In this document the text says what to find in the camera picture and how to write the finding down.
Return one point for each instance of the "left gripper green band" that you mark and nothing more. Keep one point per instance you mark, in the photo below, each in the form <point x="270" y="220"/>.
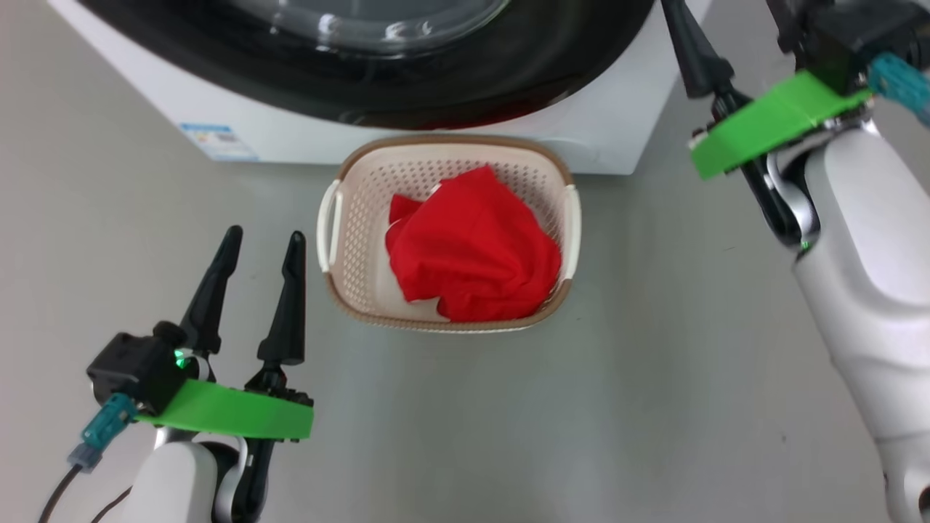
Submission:
<point x="225" y="414"/>

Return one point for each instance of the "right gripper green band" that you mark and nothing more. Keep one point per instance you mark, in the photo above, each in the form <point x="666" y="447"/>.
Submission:
<point x="770" y="120"/>

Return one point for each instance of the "red cloth garment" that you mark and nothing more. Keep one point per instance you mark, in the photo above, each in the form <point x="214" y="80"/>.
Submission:
<point x="472" y="247"/>

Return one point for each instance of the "grey washing machine door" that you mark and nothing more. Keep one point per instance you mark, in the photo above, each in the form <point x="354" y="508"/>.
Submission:
<point x="508" y="80"/>

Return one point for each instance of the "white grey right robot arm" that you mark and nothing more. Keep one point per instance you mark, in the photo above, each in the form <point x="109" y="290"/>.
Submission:
<point x="864" y="290"/>

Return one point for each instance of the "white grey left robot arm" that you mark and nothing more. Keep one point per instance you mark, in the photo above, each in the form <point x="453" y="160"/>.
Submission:
<point x="174" y="479"/>

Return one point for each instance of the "cream perforated basket brown rim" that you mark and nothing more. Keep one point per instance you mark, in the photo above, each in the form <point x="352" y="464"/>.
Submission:
<point x="363" y="247"/>

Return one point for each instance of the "white front-load washing machine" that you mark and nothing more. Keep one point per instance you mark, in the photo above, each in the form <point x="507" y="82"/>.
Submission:
<point x="617" y="109"/>

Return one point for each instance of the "blue energy label sticker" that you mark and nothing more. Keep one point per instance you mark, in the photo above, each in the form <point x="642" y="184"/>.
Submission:
<point x="218" y="142"/>

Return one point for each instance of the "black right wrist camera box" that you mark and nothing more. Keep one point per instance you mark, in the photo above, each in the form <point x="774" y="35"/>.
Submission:
<point x="857" y="36"/>

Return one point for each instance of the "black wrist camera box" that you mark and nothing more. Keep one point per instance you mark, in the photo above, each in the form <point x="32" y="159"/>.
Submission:
<point x="134" y="367"/>
<point x="857" y="36"/>

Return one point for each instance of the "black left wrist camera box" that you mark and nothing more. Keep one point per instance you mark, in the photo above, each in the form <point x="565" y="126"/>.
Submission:
<point x="134" y="367"/>

